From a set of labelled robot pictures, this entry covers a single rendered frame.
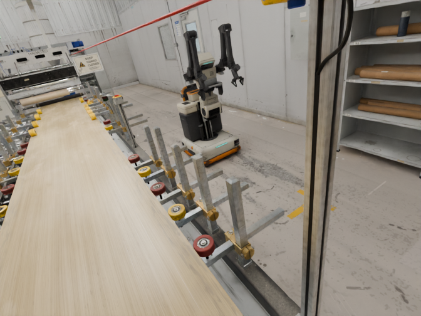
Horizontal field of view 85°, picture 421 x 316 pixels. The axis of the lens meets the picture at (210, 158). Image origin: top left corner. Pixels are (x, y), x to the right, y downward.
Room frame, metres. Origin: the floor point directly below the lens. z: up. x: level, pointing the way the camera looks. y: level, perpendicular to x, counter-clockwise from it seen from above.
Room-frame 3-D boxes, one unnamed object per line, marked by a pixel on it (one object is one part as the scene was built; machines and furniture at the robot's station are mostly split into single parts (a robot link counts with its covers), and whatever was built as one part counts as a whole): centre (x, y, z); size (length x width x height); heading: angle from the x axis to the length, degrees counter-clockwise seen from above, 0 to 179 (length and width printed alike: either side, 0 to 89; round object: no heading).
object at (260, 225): (0.71, -0.09, 0.80); 0.43 x 0.03 x 0.04; 117
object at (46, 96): (4.73, 2.63, 1.05); 1.43 x 0.12 x 0.12; 117
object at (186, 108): (3.15, 0.01, 0.59); 0.55 x 0.34 x 0.83; 117
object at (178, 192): (1.15, 0.14, 0.80); 0.43 x 0.03 x 0.04; 117
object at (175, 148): (1.09, 0.17, 0.88); 0.04 x 0.04 x 0.48; 27
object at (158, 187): (1.06, 0.32, 0.85); 0.08 x 0.08 x 0.11
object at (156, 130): (1.32, 0.28, 0.92); 0.04 x 0.04 x 0.48; 27
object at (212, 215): (0.89, 0.07, 0.83); 0.14 x 0.06 x 0.05; 27
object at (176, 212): (0.84, 0.20, 0.85); 0.08 x 0.08 x 0.11
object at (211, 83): (2.81, -0.16, 0.99); 0.28 x 0.16 x 0.22; 117
